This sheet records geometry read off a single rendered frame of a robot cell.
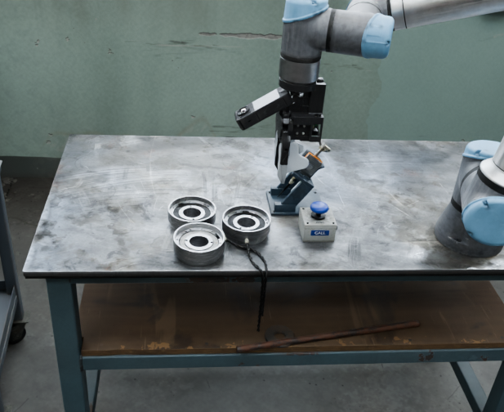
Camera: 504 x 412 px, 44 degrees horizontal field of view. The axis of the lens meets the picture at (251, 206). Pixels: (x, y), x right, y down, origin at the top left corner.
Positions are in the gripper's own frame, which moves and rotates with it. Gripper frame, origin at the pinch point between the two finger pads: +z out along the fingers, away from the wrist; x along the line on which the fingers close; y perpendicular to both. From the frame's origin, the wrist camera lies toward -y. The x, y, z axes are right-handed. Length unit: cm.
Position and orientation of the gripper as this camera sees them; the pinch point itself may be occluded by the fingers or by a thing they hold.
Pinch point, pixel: (278, 172)
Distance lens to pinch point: 128.1
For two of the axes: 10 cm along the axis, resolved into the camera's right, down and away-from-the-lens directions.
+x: -0.9, -5.4, 8.4
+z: -0.6, 8.4, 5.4
